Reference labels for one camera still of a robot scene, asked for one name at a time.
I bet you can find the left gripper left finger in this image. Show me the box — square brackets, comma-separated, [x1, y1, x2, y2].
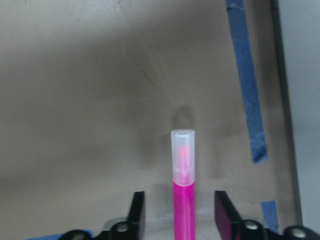
[59, 191, 146, 240]

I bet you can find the silver closed laptop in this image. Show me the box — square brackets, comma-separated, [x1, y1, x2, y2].
[271, 0, 320, 230]

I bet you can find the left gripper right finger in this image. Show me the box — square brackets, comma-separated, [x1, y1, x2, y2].
[214, 191, 320, 240]

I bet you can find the pink highlighter pen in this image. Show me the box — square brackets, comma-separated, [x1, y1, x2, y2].
[171, 129, 196, 240]

